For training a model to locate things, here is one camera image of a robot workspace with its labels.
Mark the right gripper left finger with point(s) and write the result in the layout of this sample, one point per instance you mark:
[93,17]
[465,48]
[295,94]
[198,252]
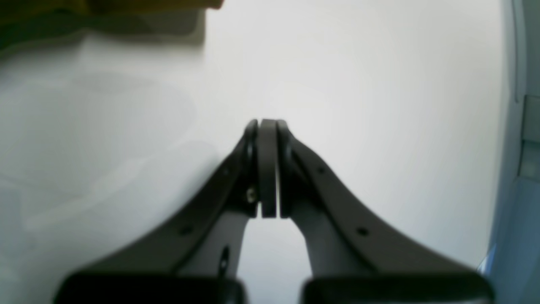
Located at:
[193,257]

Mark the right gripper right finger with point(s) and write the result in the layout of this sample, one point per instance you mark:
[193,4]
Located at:
[356,257]

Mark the brown T-shirt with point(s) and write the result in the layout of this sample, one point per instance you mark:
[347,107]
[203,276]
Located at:
[15,11]

